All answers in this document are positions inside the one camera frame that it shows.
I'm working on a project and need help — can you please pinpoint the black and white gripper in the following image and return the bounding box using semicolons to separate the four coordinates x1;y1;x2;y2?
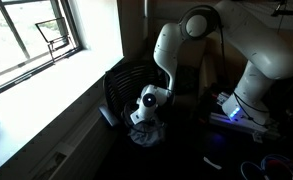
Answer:
132;116;165;133

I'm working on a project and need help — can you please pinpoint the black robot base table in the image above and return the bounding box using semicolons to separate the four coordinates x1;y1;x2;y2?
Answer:
185;89;293;180

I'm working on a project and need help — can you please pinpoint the light blue striped clothing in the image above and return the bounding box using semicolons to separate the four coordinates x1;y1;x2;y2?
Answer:
127;120;167;147

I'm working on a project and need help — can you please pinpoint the black mesh office chair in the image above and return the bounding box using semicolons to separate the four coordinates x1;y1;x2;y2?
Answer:
99;60;172;128

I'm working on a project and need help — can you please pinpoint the black wire frame stand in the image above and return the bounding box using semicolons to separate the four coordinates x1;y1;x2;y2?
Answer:
35;17;76;62

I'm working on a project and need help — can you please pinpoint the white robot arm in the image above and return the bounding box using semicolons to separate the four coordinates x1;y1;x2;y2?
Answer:
130;0;293;133

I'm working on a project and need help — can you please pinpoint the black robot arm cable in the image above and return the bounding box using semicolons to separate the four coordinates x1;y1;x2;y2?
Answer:
232;91;270;128

